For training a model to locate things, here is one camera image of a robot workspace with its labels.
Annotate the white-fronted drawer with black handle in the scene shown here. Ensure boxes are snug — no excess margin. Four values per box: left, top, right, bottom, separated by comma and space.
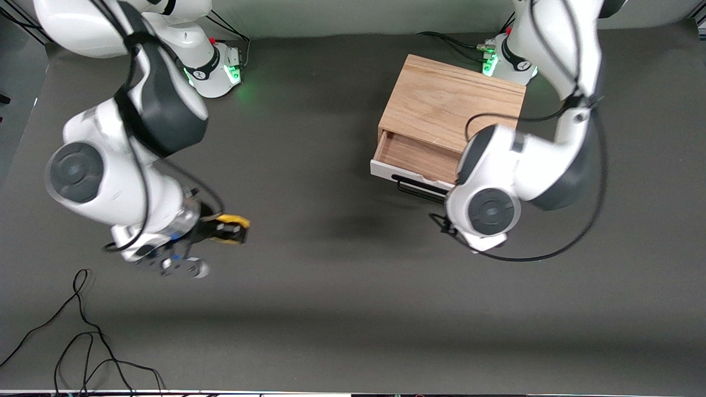
370, 129, 470, 201

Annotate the wooden drawer cabinet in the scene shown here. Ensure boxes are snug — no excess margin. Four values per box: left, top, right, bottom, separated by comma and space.
378, 53, 528, 155

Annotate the black cable along right arm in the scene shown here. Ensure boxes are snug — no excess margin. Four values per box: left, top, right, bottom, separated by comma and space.
102, 0, 225, 254

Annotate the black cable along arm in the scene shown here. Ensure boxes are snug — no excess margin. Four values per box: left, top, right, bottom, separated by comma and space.
102, 0, 225, 254
429, 0, 608, 263

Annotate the loose black cable on table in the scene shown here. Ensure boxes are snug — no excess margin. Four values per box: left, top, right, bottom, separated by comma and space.
0, 269, 166, 397

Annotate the black cable at right arm base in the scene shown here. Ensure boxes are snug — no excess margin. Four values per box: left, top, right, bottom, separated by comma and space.
210, 8, 252, 68

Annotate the black cable at arm base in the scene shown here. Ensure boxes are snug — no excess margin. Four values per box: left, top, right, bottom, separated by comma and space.
210, 8, 252, 68
418, 30, 489, 62

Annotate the black cable at left arm base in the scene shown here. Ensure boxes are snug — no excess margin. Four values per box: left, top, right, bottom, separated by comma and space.
418, 30, 489, 62

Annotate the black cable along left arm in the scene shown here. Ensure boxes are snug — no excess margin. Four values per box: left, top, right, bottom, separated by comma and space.
429, 0, 608, 263

